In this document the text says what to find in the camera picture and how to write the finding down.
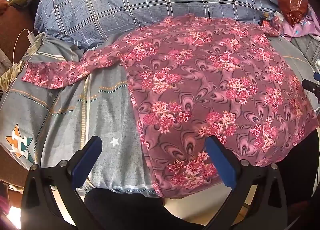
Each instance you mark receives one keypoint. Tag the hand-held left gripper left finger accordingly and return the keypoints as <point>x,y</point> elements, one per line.
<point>87,155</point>

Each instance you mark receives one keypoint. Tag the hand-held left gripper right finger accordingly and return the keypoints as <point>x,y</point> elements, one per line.
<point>220,163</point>

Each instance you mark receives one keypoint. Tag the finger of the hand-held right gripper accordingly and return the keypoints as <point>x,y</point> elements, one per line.
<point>311,86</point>

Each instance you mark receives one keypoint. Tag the pink floral shirt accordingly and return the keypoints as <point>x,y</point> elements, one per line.
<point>200,82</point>

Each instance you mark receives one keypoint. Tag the blue jeans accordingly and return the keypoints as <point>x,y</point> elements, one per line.
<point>310,47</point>

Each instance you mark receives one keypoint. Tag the grey star print bedsheet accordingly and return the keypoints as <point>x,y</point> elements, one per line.
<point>105,110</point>

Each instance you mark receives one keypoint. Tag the purple printed cloth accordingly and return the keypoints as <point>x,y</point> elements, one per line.
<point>300,28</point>

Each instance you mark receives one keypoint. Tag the person's black pants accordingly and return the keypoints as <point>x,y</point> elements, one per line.
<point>125,210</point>

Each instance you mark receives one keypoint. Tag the small red box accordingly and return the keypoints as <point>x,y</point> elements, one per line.
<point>265,19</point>

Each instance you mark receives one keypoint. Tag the beige crumpled cloth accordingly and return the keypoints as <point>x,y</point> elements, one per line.
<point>10,74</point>

